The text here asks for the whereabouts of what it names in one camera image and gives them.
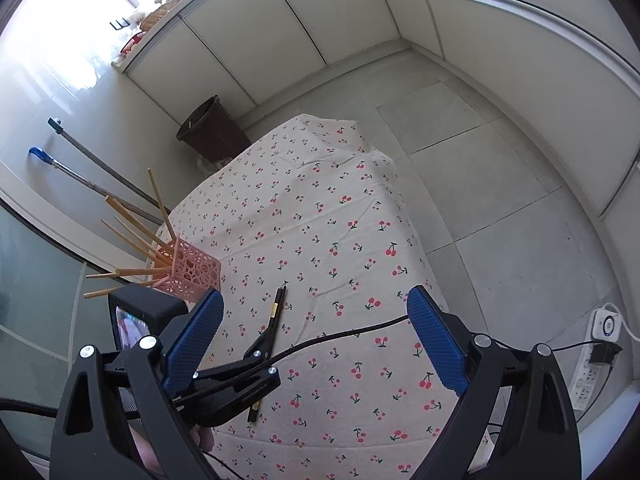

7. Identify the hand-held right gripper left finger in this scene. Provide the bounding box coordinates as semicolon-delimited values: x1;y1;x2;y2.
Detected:
50;287;226;480

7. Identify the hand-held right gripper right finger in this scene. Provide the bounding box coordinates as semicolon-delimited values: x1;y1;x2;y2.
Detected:
406;284;583;480

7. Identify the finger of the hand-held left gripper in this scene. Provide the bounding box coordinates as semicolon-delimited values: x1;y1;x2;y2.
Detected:
194;324;277;382
174;365;282;428

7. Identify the black chopstick with gold band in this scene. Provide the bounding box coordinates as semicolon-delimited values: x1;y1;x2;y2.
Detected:
247;282;290;423

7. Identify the pink perforated chopstick basket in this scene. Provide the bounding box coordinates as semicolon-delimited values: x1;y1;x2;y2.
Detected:
150;236;222;304

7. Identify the bunch of wooden chopsticks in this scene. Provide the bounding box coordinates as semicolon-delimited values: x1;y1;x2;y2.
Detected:
82;168;179;302

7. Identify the person's left hand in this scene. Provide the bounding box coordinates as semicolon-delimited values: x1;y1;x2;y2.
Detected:
129;422;217;478

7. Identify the glass sliding door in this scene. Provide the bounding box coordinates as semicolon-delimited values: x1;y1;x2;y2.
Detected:
0;199;167;461

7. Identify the white power strip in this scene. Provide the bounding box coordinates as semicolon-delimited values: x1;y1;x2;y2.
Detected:
570;310;624;412

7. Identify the clear plastic bag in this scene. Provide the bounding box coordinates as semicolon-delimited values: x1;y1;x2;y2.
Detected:
197;152;234;177

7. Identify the cherry print tablecloth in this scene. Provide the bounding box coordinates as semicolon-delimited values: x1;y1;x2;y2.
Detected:
150;114;493;480

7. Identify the black plug adapter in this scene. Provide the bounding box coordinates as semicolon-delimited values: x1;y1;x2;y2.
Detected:
589;344;624;367

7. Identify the white timer plug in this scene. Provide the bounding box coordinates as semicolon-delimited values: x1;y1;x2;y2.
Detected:
590;310;624;344

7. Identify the brown trash bin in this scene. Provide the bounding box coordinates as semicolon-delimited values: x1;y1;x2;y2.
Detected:
175;95;252;164

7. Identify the red plastic basket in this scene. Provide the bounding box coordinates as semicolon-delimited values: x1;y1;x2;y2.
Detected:
120;32;146;56

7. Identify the wicker basket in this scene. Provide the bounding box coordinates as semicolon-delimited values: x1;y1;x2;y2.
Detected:
139;2;174;31

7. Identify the white kitchen cabinet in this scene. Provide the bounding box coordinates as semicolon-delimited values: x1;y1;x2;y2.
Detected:
121;0;412;129
365;0;640;322

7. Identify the thin black cable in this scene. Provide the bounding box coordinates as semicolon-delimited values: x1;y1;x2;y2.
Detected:
547;341;597;355

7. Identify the black braided cable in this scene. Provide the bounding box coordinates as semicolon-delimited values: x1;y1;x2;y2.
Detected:
0;396;59;419

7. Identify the grey metal mop handle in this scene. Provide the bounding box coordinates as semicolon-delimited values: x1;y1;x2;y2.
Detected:
47;116;174;214

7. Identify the metal mop handle blue tip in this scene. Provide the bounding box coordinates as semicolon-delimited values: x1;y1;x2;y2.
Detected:
28;146;162;222

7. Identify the white power cable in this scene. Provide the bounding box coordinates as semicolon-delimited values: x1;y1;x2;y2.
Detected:
604;302;640;342

